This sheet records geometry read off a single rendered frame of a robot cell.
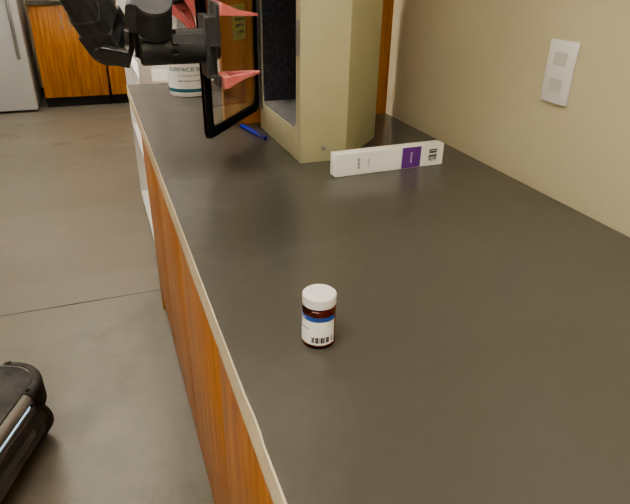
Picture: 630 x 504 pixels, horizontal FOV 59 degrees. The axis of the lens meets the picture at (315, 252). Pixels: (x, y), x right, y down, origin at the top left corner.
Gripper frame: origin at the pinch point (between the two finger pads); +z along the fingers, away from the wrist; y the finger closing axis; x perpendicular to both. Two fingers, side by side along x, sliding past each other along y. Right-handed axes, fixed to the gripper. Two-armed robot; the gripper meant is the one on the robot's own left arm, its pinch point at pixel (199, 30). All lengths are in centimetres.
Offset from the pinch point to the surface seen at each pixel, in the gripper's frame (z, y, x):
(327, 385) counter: 44, -32, 73
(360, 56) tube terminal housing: 18.9, -28.4, -8.7
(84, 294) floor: 67, 138, -61
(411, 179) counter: 45, -33, 6
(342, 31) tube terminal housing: 12.6, -28.6, -1.3
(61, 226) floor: 43, 189, -119
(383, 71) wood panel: 27, -24, -48
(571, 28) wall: 29, -68, 0
